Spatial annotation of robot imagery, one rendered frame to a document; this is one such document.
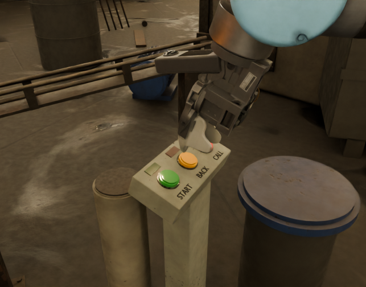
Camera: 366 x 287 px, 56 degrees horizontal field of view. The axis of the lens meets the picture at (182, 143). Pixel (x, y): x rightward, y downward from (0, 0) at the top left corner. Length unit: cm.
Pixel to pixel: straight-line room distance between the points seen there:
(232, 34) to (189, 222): 43
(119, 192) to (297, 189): 47
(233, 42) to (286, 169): 65
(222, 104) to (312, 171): 61
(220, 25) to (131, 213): 49
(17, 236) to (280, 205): 104
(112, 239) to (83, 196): 81
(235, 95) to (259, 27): 20
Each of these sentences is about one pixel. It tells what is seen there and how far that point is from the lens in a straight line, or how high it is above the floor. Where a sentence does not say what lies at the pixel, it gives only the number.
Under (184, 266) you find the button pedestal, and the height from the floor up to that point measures 35.
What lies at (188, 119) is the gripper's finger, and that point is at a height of 76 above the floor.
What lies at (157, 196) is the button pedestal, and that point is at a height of 59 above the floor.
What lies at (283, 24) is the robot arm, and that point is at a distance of 30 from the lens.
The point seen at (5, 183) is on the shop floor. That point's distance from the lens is 187.
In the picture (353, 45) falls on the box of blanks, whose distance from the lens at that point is 182.
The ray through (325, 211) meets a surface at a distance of 92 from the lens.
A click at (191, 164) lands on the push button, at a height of 60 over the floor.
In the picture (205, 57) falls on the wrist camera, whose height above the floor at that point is 85.
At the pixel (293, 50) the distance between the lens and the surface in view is 257.
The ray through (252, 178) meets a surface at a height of 43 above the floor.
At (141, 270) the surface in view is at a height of 27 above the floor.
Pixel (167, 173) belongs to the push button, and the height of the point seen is 61.
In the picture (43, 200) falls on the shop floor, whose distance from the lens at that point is 168.
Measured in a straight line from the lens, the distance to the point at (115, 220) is 81.
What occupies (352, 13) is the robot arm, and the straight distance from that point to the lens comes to 32.
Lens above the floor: 99
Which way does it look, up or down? 30 degrees down
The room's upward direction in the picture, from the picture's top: straight up
